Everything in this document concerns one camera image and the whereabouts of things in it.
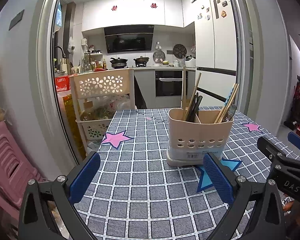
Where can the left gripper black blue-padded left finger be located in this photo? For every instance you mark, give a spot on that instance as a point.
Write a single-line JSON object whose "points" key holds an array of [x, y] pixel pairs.
{"points": [[36, 220]]}

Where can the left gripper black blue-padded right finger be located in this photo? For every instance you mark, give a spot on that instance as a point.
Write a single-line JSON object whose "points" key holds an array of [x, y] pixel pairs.
{"points": [[267, 219]]}

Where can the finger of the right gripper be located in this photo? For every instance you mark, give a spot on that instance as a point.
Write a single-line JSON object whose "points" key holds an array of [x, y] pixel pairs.
{"points": [[268, 149]]}

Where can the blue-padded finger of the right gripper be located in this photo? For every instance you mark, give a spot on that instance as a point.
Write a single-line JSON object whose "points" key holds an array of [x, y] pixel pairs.
{"points": [[294, 139]]}

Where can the long bamboo chopstick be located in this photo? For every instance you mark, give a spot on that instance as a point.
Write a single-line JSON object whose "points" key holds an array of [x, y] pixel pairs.
{"points": [[192, 97]]}

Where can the black spoon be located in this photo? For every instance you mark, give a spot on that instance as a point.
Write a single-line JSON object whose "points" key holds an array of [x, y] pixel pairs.
{"points": [[230, 113]]}

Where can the person's right hand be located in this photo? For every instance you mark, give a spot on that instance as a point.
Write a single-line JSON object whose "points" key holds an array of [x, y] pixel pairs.
{"points": [[291, 207]]}

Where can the pink plastic stool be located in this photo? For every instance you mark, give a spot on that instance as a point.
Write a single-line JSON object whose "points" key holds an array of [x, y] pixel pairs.
{"points": [[15, 173]]}

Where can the bamboo chopstick in holder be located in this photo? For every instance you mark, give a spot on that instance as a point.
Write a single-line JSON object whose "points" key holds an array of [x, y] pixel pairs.
{"points": [[223, 111]]}

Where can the blue patterned chopstick in holder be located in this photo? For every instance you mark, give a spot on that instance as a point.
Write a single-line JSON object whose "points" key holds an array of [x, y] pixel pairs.
{"points": [[230, 94]]}

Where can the beige plastic utensil holder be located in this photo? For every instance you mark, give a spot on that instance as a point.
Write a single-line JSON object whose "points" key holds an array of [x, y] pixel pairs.
{"points": [[188, 142]]}

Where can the black utensil on table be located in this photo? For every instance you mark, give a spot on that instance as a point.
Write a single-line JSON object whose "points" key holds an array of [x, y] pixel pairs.
{"points": [[193, 105]]}

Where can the grey checkered star tablecloth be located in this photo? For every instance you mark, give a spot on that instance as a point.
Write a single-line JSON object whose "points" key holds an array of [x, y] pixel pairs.
{"points": [[135, 194]]}

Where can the white refrigerator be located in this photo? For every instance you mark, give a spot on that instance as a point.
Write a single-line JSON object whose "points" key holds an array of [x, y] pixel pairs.
{"points": [[216, 49]]}

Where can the black built-in oven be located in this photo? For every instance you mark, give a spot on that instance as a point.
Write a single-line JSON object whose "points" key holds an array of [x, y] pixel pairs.
{"points": [[168, 83]]}

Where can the beige flower-cutout storage rack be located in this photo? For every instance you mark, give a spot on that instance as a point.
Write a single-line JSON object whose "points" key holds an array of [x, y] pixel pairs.
{"points": [[97, 96]]}

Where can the red plastic basket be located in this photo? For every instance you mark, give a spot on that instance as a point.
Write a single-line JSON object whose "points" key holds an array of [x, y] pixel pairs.
{"points": [[64, 83]]}

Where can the black wok on stove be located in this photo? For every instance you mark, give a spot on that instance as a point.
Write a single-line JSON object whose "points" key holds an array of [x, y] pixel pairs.
{"points": [[118, 63]]}

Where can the black range hood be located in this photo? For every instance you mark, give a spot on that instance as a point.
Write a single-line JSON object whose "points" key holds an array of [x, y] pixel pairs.
{"points": [[123, 38]]}

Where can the black utensil handles in holder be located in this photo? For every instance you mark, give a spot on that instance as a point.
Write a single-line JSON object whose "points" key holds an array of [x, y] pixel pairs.
{"points": [[197, 107]]}

